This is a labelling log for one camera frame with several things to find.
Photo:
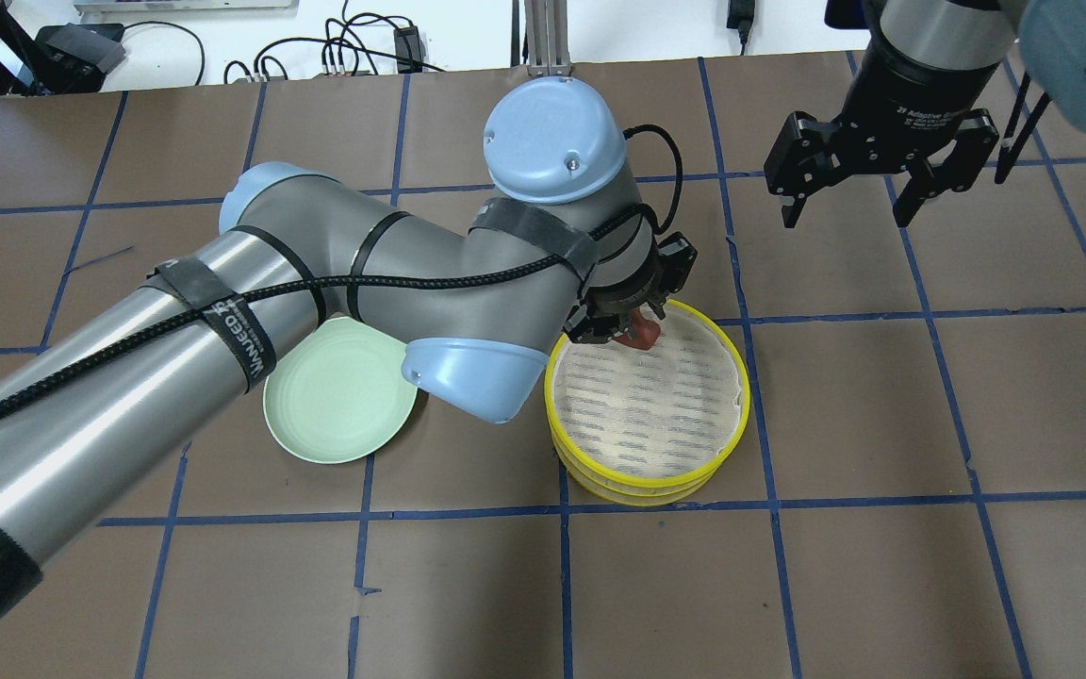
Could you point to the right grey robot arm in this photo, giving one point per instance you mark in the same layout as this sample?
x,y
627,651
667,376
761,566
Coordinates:
x,y
1038,48

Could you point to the black power adapter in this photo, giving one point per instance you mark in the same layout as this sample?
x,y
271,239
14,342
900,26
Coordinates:
x,y
409,49

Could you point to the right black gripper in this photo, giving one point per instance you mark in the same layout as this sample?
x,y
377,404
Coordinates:
x,y
915,90

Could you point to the aluminium frame post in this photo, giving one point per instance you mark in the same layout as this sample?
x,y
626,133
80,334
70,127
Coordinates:
x,y
546,25

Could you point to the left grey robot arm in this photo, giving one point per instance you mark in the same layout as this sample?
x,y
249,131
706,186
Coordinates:
x,y
565,247

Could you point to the light green plate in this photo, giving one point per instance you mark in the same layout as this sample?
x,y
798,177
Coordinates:
x,y
339,395

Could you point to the reddish brown bun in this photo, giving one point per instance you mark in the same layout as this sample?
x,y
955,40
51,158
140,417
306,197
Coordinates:
x,y
642,334

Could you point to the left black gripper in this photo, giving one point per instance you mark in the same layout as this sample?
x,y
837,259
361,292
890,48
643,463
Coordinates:
x,y
615,304

